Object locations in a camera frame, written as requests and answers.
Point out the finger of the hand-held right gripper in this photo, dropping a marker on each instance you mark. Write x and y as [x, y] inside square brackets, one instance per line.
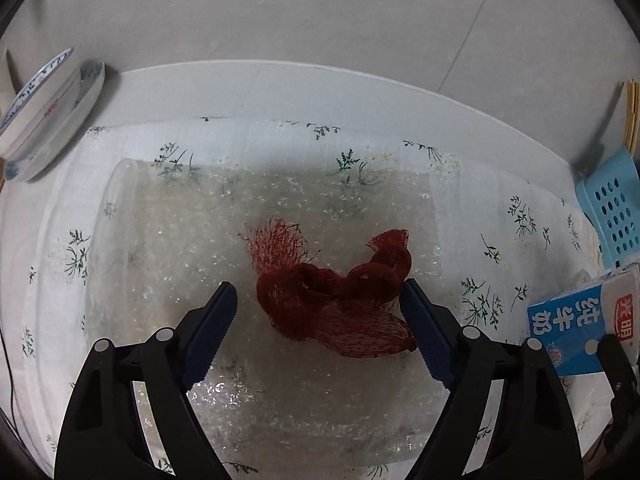
[620, 367]

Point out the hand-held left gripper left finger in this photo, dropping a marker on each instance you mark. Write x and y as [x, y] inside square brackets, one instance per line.
[215, 330]

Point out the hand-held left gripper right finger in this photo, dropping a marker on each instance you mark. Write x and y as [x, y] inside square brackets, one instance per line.
[430, 330]

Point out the white blue milk carton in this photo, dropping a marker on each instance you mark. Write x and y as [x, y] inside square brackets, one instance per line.
[565, 325]

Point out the red mesh net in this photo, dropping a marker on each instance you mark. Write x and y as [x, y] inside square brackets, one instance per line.
[310, 305]

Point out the clear bubble wrap sheet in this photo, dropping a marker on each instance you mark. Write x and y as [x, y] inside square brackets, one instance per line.
[175, 240]

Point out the blue perforated utensil basket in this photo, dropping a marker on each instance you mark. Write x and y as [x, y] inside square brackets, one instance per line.
[610, 210]

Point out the floral fringed tablecloth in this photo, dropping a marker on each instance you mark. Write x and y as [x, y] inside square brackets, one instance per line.
[280, 150]

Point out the wooden chopstick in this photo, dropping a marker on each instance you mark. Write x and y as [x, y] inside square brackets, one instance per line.
[626, 110]
[635, 110]

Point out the stacked blue-rimmed porcelain bowls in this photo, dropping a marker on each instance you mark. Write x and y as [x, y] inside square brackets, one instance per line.
[85, 100]

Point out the blue white patterned bowl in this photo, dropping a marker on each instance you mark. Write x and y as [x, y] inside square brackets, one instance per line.
[45, 105]

